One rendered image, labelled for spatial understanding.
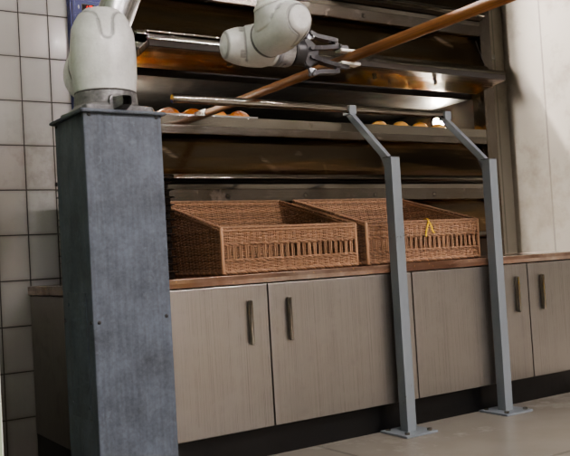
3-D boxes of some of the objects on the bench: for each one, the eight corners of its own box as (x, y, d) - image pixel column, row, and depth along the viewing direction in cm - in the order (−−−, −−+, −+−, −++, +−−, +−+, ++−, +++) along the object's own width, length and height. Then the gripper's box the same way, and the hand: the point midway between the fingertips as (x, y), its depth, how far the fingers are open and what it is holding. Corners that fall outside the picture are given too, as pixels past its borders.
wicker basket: (292, 268, 331) (289, 199, 332) (402, 261, 361) (398, 197, 362) (367, 265, 290) (363, 186, 291) (484, 257, 320) (479, 185, 321)
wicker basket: (154, 278, 297) (150, 201, 298) (283, 269, 329) (280, 199, 330) (222, 275, 257) (217, 186, 258) (362, 266, 289) (357, 186, 290)
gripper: (280, 26, 235) (348, 35, 248) (284, 82, 234) (351, 88, 247) (295, 19, 228) (364, 28, 241) (299, 77, 228) (366, 82, 241)
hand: (348, 57), depth 242 cm, fingers closed on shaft, 3 cm apart
